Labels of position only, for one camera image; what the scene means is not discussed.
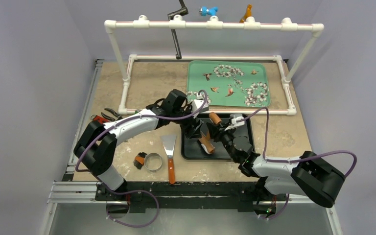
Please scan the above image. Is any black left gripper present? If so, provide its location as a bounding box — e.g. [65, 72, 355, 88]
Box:
[171, 104, 202, 138]

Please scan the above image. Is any wooden double-ended rolling pin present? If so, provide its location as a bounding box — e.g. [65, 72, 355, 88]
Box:
[197, 114, 216, 155]

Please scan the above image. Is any white dough ball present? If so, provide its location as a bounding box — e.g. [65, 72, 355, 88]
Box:
[201, 144, 210, 154]

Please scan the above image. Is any black baking tray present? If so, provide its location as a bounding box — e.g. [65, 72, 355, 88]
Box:
[181, 119, 255, 161]

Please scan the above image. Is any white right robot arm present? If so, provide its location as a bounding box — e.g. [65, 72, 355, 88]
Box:
[207, 122, 346, 208]

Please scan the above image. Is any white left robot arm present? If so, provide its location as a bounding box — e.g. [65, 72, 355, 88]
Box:
[73, 89, 208, 200]

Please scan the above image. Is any green floral tray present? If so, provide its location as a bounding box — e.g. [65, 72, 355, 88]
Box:
[187, 60, 271, 108]

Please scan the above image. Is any small orange black brush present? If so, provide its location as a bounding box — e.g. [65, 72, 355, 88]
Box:
[133, 152, 147, 170]

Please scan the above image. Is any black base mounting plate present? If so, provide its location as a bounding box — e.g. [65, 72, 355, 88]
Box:
[95, 182, 286, 215]

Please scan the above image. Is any blue plastic toy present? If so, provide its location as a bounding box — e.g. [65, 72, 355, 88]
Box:
[198, 6, 218, 17]

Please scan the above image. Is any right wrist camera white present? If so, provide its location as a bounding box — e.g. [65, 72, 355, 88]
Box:
[226, 113, 245, 130]

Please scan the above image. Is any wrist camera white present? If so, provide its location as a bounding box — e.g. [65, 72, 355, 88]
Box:
[191, 99, 209, 114]
[226, 113, 245, 130]

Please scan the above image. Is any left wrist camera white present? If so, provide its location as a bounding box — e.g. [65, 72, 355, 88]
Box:
[191, 99, 209, 114]

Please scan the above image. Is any metal scraper orange handle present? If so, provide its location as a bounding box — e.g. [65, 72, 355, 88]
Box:
[161, 135, 177, 184]

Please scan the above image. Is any round metal cutter ring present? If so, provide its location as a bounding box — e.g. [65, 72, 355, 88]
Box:
[143, 153, 164, 172]

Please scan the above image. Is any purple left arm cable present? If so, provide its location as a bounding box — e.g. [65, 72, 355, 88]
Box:
[75, 89, 210, 228]

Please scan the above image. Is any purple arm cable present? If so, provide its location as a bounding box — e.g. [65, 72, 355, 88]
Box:
[75, 89, 210, 228]
[236, 107, 358, 221]

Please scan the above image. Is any red handled adjustable wrench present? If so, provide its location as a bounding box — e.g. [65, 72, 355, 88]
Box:
[90, 115, 110, 124]

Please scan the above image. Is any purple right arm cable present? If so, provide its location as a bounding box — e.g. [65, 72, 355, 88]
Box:
[236, 107, 358, 221]

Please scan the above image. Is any black hanging crank handle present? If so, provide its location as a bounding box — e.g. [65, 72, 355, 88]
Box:
[167, 0, 189, 60]

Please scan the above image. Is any white PVC pipe frame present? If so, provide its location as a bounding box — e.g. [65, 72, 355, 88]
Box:
[104, 15, 325, 116]

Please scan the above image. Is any aluminium rail frame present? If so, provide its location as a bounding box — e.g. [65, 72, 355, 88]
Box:
[39, 58, 344, 235]

